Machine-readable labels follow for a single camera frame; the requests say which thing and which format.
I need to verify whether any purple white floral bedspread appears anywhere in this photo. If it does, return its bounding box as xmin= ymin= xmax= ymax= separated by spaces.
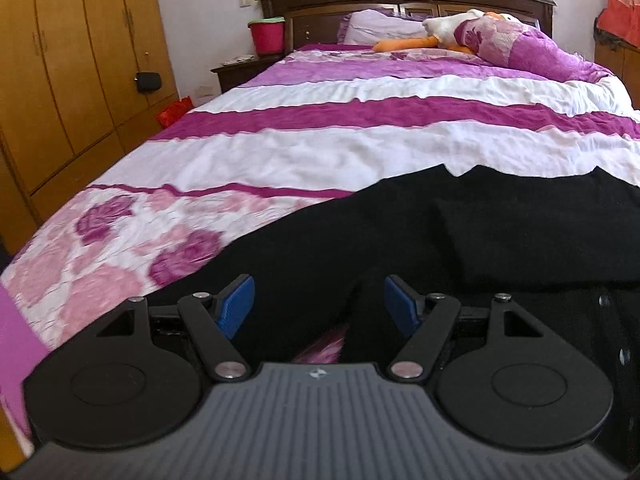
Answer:
xmin=0 ymin=42 xmax=640 ymax=453

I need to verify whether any folded purple floral quilt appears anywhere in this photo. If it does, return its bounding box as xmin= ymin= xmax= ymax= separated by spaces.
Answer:
xmin=452 ymin=14 xmax=622 ymax=84

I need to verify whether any white duck plush toy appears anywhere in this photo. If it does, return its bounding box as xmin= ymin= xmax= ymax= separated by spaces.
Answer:
xmin=372 ymin=8 xmax=524 ymax=56

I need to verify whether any small black pouch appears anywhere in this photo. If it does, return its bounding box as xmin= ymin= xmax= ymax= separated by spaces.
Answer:
xmin=134 ymin=71 xmax=162 ymax=94

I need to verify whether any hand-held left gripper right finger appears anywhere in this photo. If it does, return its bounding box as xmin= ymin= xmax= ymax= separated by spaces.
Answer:
xmin=383 ymin=274 xmax=547 ymax=382

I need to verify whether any wooden side cabinet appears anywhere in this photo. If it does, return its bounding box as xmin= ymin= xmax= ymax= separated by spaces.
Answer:
xmin=593 ymin=40 xmax=640 ymax=111

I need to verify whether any red plastic bucket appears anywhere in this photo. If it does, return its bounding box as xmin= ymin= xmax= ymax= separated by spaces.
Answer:
xmin=248 ymin=17 xmax=287 ymax=57

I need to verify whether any yellow wooden wardrobe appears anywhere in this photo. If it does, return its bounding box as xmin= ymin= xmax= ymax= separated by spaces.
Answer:
xmin=0 ymin=0 xmax=180 ymax=241

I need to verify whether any black knit garment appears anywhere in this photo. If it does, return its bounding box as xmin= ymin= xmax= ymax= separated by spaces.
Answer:
xmin=165 ymin=162 xmax=640 ymax=367

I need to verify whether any dark wooden nightstand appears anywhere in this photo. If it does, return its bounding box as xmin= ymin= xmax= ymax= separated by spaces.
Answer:
xmin=210 ymin=53 xmax=282 ymax=96

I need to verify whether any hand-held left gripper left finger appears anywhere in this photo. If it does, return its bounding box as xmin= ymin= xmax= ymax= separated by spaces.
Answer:
xmin=95 ymin=274 xmax=257 ymax=382

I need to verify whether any lilac ruffled pillow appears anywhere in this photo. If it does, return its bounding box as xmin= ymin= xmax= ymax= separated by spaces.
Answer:
xmin=336 ymin=9 xmax=432 ymax=47

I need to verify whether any red bag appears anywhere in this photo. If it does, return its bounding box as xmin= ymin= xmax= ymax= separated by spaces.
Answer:
xmin=155 ymin=96 xmax=195 ymax=129

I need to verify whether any orange white curtain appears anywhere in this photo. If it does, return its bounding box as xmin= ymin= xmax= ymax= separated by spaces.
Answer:
xmin=594 ymin=0 xmax=640 ymax=49

